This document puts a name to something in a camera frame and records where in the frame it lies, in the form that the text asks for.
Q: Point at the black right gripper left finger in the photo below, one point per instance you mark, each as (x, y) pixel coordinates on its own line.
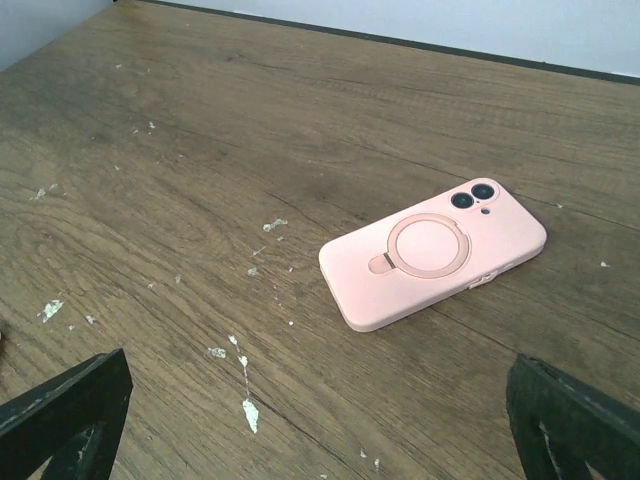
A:
(70, 425)

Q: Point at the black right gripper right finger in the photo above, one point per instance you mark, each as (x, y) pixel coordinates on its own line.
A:
(564, 428)

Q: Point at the pink ring-stand phone case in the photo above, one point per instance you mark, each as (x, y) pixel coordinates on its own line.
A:
(410, 260)

